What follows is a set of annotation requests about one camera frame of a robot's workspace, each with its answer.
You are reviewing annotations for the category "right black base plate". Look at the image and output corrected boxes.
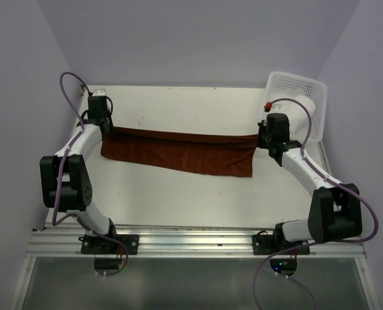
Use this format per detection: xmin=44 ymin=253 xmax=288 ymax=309
xmin=251 ymin=231 xmax=304 ymax=256

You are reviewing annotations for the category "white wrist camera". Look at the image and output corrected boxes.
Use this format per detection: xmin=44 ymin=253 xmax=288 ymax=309
xmin=264 ymin=100 xmax=287 ymax=114
xmin=88 ymin=88 xmax=107 ymax=97

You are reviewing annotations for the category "aluminium mounting rail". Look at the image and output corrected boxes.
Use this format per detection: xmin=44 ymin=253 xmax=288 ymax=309
xmin=26 ymin=225 xmax=366 ymax=259

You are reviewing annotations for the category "brown towel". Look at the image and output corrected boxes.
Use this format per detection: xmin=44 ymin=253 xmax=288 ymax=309
xmin=101 ymin=127 xmax=258 ymax=178

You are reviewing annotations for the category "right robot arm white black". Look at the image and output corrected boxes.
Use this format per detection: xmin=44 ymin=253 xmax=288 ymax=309
xmin=258 ymin=113 xmax=362 ymax=254

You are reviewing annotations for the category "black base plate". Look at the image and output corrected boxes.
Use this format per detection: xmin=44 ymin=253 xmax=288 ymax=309
xmin=251 ymin=231 xmax=304 ymax=256
xmin=78 ymin=234 xmax=140 ymax=255

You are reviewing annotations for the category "white plastic basket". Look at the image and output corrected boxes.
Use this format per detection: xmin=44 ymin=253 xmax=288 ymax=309
xmin=262 ymin=72 xmax=327 ymax=143

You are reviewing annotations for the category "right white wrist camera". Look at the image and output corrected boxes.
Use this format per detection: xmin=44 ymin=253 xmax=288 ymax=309
xmin=264 ymin=100 xmax=287 ymax=114

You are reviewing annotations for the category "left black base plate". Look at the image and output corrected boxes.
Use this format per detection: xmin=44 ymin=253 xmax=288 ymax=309
xmin=78 ymin=234 xmax=140 ymax=255

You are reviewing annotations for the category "white towel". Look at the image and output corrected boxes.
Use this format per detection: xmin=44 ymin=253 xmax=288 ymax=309
xmin=285 ymin=95 xmax=316 ymax=139

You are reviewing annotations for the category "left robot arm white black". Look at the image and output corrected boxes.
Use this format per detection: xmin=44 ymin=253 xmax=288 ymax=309
xmin=39 ymin=91 xmax=119 ymax=254

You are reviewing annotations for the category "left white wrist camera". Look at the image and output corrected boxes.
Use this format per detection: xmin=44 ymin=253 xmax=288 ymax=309
xmin=88 ymin=88 xmax=107 ymax=97

